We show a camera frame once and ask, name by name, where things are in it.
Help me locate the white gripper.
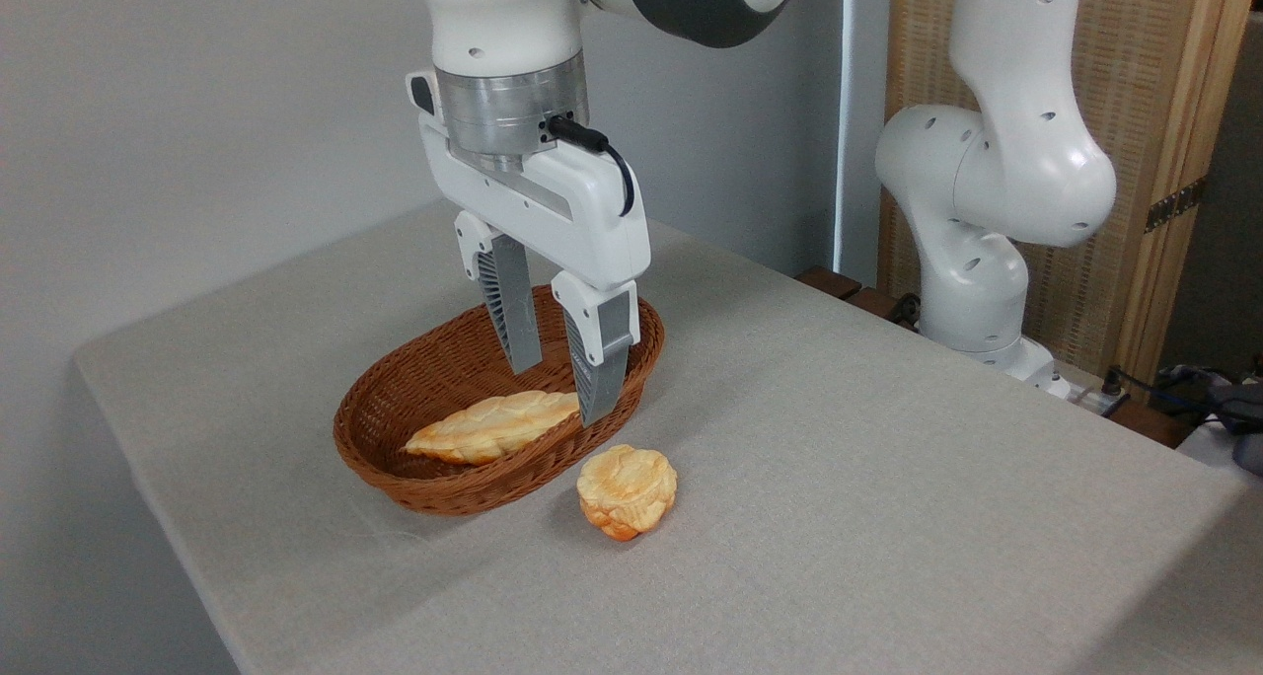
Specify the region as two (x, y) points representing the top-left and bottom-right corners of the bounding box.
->
(406, 70), (653, 427)

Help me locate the round bread bun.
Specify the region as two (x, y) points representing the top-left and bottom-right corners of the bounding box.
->
(576, 444), (679, 542)

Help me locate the long braided bread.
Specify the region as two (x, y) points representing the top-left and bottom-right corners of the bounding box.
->
(403, 390), (581, 466)

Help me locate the brown wicker basket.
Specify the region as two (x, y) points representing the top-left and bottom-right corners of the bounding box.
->
(333, 283), (666, 516)

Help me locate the dark wooden mounting board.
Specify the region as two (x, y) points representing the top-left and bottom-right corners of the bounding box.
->
(795, 265), (1197, 450)

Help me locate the grey tablecloth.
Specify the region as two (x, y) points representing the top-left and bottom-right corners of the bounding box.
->
(72, 187), (1263, 675)

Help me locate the white power strip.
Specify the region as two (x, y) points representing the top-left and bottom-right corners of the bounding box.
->
(1069, 383), (1128, 416)

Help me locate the wooden rattan folding screen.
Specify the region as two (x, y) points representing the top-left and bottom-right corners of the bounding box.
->
(878, 0), (1260, 380)

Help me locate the dark metal hinge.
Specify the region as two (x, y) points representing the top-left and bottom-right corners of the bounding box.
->
(1145, 177), (1207, 234)

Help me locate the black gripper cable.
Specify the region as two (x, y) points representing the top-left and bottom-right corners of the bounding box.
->
(548, 114), (636, 218)

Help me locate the black power cable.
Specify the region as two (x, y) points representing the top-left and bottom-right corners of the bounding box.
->
(1100, 364), (1263, 429)

